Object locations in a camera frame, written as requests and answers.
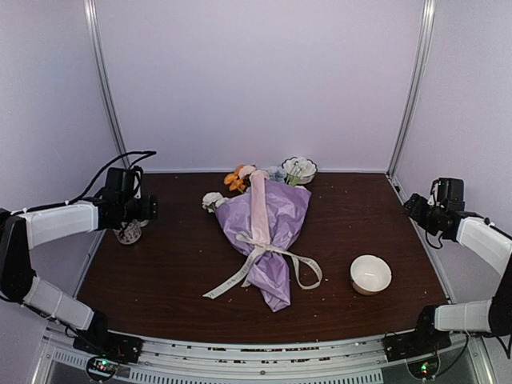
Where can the blue fake flower stem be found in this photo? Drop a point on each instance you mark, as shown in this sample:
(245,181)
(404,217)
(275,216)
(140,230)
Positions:
(277,174)

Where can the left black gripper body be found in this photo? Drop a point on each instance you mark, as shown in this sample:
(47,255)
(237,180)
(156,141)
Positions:
(148,211)

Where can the right aluminium frame post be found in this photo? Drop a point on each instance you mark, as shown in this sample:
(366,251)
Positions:
(419,68)

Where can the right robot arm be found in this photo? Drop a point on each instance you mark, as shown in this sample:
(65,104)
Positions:
(474,256)

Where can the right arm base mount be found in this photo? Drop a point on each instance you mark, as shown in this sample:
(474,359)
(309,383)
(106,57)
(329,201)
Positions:
(419,352)

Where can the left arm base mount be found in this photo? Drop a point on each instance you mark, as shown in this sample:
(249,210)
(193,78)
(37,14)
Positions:
(106,360)

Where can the left aluminium frame post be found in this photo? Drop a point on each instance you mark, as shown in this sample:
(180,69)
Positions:
(92,23)

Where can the purple pink wrapping paper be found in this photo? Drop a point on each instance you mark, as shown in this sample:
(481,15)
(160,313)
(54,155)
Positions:
(269,211)

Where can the aluminium frame post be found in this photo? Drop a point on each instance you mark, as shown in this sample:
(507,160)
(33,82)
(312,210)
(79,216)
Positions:
(419,68)
(92,23)

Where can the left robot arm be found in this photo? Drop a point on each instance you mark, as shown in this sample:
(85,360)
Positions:
(43,249)

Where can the plain white bowl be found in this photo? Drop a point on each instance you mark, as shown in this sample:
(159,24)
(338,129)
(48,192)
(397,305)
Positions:
(370,274)

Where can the patterned mug yellow inside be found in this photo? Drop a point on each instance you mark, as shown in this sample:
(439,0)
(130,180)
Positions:
(130,232)

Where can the beige ribbon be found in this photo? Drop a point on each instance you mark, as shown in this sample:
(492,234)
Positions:
(266,269)

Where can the scalloped white bowl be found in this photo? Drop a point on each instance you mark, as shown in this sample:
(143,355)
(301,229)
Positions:
(299,171)

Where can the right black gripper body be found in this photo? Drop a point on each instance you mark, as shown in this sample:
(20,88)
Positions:
(428,220)

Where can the front aluminium rail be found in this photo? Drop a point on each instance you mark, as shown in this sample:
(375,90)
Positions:
(356,360)

